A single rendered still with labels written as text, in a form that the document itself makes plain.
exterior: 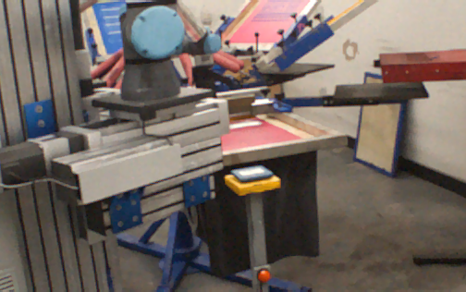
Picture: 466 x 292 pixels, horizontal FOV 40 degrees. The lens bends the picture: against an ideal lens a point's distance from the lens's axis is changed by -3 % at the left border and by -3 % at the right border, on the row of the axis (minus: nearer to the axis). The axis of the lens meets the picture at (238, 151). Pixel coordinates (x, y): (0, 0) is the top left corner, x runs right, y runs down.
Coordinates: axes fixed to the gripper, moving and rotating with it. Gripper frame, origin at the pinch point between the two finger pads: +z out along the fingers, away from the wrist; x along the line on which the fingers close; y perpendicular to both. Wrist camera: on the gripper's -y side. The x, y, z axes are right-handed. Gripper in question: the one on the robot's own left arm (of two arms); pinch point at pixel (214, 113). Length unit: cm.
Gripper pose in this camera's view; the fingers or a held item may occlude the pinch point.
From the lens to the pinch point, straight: 266.6
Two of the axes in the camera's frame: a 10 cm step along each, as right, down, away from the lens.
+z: 0.9, 9.6, 2.6
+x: 3.3, 2.1, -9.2
